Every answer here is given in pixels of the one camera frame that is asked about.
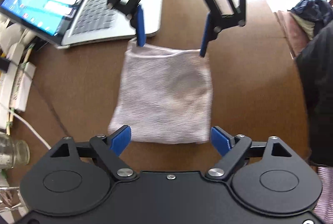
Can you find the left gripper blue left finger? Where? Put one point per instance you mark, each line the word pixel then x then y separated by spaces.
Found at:
pixel 119 140

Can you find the clear glass jar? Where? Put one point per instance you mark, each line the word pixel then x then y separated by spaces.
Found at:
pixel 13 153

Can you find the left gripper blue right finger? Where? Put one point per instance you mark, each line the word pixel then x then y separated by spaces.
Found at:
pixel 221 140

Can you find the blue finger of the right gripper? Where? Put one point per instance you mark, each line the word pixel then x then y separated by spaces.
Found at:
pixel 137 22
pixel 208 35

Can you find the silver open laptop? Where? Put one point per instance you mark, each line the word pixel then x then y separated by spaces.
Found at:
pixel 66 23

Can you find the grey terry towel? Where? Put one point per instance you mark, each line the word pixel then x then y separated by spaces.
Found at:
pixel 165 95

